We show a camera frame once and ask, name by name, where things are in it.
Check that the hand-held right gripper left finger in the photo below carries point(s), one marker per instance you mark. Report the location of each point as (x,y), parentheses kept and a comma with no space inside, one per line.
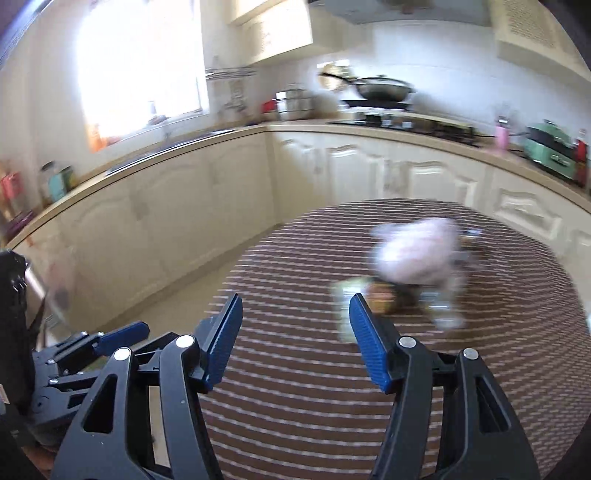
(224,337)

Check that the black wok with lid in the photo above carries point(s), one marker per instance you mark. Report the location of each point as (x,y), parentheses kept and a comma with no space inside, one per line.
(383,90)

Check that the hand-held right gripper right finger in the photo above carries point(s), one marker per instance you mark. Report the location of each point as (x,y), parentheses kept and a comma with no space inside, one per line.
(369,341)

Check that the black glass gas stove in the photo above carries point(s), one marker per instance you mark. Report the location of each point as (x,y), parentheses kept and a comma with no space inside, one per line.
(415,127)

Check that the red utensil holder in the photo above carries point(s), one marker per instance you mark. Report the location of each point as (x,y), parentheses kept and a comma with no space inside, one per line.
(10,189)

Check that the green electric cooker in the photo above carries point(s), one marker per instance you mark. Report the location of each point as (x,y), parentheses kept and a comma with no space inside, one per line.
(549,150)

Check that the yellow snack bag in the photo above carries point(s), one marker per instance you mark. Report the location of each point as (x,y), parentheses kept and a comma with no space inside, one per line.
(348,304)

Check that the metal utensil rack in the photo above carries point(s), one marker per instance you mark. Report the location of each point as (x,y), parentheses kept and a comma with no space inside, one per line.
(231,71)

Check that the red-capped dark bottle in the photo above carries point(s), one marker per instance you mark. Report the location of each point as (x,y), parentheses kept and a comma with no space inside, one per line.
(581,159)

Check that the cream base cabinets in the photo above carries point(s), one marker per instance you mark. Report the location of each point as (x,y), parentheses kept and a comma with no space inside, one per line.
(184,207)

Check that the pink utensil holder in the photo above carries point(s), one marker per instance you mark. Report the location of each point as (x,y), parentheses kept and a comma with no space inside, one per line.
(502,137)

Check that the cream lattice door cabinet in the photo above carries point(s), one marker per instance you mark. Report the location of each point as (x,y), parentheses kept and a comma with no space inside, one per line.
(531,32)
(272,27)

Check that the clear storage jar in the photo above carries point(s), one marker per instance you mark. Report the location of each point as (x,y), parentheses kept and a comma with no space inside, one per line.
(46,177)

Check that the beige kitchen countertop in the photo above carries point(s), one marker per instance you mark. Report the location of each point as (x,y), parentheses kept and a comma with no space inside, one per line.
(300,127)

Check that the teal box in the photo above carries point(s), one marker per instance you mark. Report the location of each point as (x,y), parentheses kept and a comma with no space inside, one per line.
(56,187)

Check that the grey range hood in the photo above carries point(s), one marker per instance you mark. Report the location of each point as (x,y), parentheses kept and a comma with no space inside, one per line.
(406,11)

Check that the pink white plastic package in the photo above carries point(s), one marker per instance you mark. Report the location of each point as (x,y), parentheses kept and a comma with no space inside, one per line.
(415,254)

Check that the orange bottle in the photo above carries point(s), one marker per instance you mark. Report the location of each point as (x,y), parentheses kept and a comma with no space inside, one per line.
(94,137)

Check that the cream colander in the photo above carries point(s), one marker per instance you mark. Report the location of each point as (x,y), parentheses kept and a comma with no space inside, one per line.
(330,81)

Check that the purple object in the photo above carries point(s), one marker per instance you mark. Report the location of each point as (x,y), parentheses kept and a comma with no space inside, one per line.
(21,222)

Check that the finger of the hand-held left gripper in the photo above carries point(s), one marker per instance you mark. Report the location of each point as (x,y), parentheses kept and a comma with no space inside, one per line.
(124,334)

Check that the red container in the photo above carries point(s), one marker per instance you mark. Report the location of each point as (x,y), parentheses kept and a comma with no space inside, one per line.
(269,106)

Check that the steel steamer pot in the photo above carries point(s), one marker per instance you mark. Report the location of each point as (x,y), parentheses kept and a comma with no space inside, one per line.
(294,105)

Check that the steel kitchen sink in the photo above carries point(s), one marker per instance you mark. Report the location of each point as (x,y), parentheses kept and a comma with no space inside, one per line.
(161,150)

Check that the kitchen window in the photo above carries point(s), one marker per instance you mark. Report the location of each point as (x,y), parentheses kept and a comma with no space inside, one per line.
(138,64)

